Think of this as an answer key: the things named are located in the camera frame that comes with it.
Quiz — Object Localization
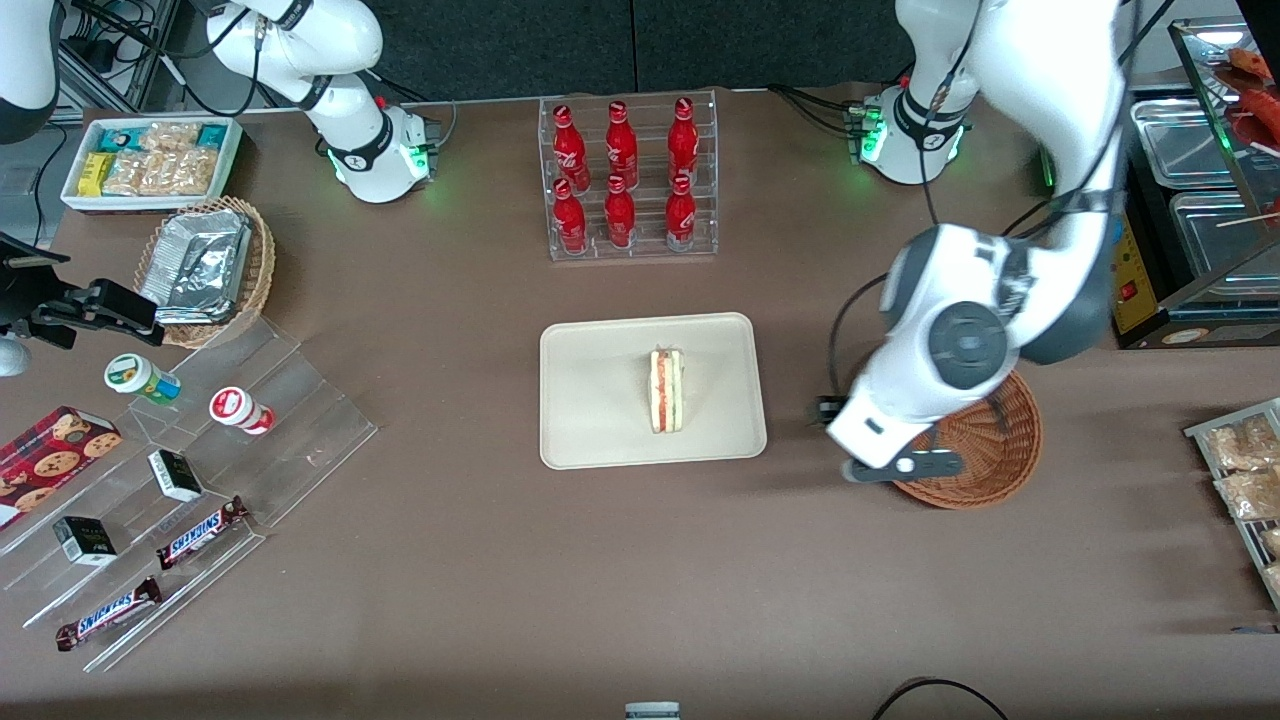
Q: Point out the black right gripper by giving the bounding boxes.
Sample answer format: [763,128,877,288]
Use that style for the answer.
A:
[0,232,164,349]

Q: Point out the triangle sandwich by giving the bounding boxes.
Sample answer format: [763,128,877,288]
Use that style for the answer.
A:
[648,348,686,435]

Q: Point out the light wicker basket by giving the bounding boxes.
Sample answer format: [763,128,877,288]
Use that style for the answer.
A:
[133,196,276,349]

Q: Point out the round brown wicker basket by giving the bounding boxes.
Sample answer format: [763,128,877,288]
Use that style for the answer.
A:
[888,368,1043,511]

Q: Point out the cream plastic tray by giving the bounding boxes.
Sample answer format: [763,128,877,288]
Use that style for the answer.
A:
[540,312,768,471]

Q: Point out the tray of bagged snacks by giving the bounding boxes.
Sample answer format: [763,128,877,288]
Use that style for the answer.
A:
[1185,398,1280,611]

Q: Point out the green lid yogurt cup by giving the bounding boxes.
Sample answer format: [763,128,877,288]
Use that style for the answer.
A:
[104,353,183,406]

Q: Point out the silver foil container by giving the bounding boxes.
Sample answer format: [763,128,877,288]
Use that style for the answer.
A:
[140,208,253,327]

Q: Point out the clear cracker bag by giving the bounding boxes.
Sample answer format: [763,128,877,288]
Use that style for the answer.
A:
[100,150,166,197]
[140,122,201,153]
[160,148,219,196]

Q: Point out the red lid yogurt cup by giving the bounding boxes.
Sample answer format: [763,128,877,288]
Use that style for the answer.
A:
[209,387,276,436]

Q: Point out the red cookie box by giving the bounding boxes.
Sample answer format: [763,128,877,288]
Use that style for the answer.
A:
[0,405,123,531]

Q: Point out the small black box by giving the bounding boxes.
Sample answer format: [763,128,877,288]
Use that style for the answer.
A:
[52,515,118,567]
[148,449,204,503]

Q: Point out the white snack bin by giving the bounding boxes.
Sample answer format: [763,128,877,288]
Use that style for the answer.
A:
[60,115,244,214]

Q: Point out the clear acrylic stepped stand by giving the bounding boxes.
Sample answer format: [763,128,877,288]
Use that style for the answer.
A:
[0,315,379,673]

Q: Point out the Snickers chocolate bar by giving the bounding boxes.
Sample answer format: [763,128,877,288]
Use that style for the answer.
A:
[155,496,251,571]
[55,577,163,652]

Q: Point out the red cola bottle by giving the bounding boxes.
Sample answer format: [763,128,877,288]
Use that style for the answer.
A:
[668,97,700,186]
[604,175,637,249]
[553,104,589,191]
[665,173,697,251]
[606,101,639,189]
[553,178,588,254]

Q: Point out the clear acrylic bottle rack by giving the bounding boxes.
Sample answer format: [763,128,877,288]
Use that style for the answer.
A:
[538,88,719,263]

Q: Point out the black food warmer cabinet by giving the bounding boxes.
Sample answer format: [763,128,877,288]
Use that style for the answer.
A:
[1110,18,1280,349]

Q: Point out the steel food pan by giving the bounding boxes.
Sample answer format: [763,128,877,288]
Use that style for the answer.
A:
[1130,98,1241,191]
[1168,190,1280,283]

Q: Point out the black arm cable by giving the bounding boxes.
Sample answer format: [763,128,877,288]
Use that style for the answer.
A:
[826,0,1171,401]

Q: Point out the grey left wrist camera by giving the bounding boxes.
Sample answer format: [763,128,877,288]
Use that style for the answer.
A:
[845,452,963,485]

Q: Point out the aluminium frame rack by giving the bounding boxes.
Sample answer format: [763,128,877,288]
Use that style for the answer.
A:
[58,0,183,113]

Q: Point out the black looped cable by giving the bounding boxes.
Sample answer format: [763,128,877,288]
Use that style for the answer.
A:
[872,678,1011,720]

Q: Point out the black base cable bundle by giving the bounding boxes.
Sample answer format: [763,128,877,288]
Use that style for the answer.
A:
[768,85,869,138]

